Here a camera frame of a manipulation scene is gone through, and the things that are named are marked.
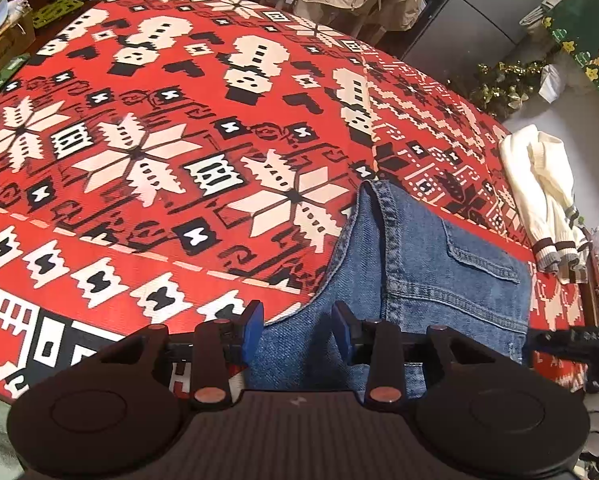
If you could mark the red christmas pattern blanket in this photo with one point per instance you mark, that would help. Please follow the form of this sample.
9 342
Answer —
163 159

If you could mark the blue denim jeans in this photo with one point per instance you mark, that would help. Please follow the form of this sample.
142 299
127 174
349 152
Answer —
397 261

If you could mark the small christmas tree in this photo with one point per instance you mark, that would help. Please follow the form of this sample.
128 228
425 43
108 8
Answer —
504 88

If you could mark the grey refrigerator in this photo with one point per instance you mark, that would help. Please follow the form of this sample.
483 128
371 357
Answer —
455 36

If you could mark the cream striped knit sweater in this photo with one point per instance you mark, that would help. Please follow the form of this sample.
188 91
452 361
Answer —
542 184

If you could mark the green patterned mat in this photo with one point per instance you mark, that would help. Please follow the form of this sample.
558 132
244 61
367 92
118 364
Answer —
53 11

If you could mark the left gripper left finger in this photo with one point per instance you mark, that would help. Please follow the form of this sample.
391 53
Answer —
217 345

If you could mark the cardboard box with clutter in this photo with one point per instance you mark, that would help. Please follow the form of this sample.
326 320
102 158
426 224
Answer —
17 33

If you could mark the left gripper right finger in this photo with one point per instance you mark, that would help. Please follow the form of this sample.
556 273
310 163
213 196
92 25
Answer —
378 345

